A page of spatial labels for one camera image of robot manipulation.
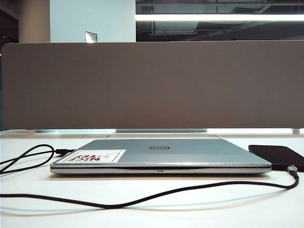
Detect beige round column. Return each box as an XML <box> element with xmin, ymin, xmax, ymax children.
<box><xmin>18</xmin><ymin>0</ymin><xmax>50</xmax><ymax>43</ymax></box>

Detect black smartphone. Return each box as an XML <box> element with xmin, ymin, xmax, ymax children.
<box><xmin>248</xmin><ymin>144</ymin><xmax>304</xmax><ymax>172</ymax></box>

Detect white sticker red letters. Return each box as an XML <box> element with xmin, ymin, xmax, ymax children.
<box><xmin>62</xmin><ymin>149</ymin><xmax>126</xmax><ymax>164</ymax></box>

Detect silver Dell laptop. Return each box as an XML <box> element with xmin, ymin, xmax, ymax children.
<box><xmin>49</xmin><ymin>139</ymin><xmax>272</xmax><ymax>175</ymax></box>

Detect metal wall plate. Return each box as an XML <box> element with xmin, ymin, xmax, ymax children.
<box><xmin>85</xmin><ymin>30</ymin><xmax>98</xmax><ymax>43</ymax></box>

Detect black charging cable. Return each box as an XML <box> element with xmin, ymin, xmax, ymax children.
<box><xmin>0</xmin><ymin>145</ymin><xmax>300</xmax><ymax>209</ymax></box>

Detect light grey bar under divider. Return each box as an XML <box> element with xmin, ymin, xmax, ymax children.
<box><xmin>115</xmin><ymin>128</ymin><xmax>208</xmax><ymax>133</ymax></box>

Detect brown desk divider panel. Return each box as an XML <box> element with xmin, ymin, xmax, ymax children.
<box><xmin>0</xmin><ymin>42</ymin><xmax>304</xmax><ymax>131</ymax></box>

